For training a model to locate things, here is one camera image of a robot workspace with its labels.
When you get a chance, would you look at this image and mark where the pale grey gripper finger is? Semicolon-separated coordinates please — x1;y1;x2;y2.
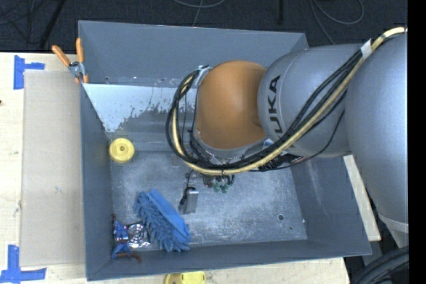
186;188;200;215
178;193;190;215

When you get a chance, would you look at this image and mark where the blue bristle brush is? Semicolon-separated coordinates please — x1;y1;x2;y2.
132;189;192;253

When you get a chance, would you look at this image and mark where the silver round disc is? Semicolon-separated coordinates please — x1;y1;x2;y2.
127;223;151;249

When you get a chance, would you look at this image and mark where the grey metal bin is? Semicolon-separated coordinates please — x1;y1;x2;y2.
77;20;373;282

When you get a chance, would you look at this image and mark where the blue and red toy figure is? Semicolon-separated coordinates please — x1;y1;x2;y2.
110;213;142;264

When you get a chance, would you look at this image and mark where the yellow round wheel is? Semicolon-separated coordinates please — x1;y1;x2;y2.
108;138;136;164

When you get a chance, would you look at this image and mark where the pale flat board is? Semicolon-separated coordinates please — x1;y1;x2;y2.
19;69;85;267

